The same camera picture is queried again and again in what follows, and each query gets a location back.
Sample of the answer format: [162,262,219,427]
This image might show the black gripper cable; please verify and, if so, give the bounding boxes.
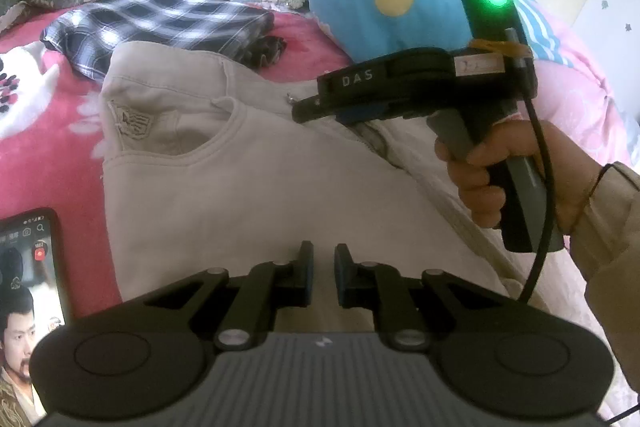
[504,27,557,304]

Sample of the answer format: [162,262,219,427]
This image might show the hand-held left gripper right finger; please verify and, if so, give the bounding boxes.
[334,243,506,350]

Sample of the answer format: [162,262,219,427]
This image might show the person's right forearm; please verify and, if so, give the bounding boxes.
[570,161,640,395]

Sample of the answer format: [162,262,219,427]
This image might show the blue pillow with yellow dot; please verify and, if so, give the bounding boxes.
[306,0,563,62]

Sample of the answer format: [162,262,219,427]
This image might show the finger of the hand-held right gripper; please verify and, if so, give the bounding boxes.
[291,96,401,126]

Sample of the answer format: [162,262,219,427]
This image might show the black smartphone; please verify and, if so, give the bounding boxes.
[0,208,76,425]

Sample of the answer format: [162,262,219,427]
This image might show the person's right hand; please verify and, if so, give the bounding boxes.
[434,119,608,235]

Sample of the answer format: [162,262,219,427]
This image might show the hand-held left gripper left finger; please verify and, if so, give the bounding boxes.
[142,241,316,350]

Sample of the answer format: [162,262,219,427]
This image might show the beige pants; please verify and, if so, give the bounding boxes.
[100,42,551,338]

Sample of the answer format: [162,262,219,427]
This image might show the black white plaid shirt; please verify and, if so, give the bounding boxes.
[41,0,287,80]

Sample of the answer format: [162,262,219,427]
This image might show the pink grey floral quilt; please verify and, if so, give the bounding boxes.
[520,0,640,168]

